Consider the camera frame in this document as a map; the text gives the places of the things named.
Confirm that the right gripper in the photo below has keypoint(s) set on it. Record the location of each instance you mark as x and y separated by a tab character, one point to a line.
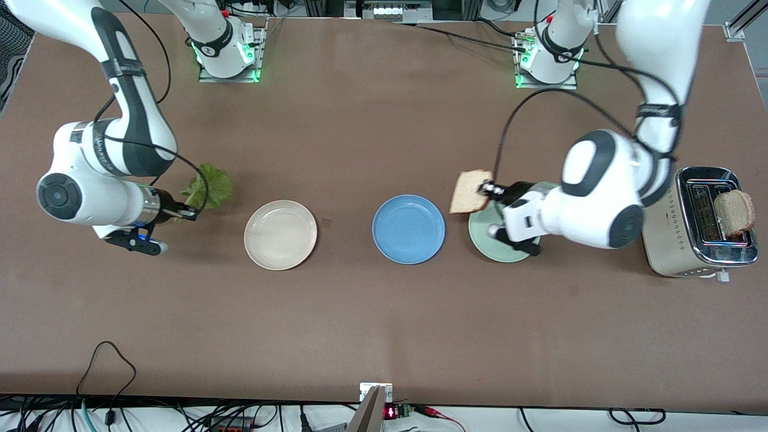
170	204

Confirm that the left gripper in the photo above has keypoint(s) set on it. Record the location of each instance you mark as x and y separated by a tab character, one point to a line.
510	193

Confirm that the brown bread slice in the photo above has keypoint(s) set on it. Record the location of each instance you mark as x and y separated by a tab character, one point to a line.
468	192
735	213

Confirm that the green lettuce leaf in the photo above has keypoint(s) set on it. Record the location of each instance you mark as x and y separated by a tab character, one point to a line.
216	183

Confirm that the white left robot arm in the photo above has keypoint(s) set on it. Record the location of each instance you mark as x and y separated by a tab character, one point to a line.
600	180

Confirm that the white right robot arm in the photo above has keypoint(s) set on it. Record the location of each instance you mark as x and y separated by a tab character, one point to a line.
78	204

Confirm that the light green round plate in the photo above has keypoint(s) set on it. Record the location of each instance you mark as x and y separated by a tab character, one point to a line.
486	240

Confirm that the beige round plate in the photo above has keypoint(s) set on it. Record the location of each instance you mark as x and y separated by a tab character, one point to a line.
280	235

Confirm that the blue round plate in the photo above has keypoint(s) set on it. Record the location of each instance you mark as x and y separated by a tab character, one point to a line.
408	229

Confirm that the cream and chrome toaster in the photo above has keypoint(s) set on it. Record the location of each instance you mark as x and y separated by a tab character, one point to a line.
666	246

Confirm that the black device with white lights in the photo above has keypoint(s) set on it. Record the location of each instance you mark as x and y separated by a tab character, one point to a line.
389	11

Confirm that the black and red power strip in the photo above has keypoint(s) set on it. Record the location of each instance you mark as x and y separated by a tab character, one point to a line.
231	426

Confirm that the black mesh chair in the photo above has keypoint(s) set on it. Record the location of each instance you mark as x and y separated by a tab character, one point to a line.
12	60

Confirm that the circuit board with red display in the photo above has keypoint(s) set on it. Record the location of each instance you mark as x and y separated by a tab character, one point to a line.
396	411

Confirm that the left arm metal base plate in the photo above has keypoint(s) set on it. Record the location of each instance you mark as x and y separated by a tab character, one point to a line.
549	86

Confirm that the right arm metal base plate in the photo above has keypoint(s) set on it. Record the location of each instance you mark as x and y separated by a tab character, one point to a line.
228	80

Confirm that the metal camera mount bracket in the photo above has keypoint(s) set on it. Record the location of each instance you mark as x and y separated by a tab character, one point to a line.
375	393

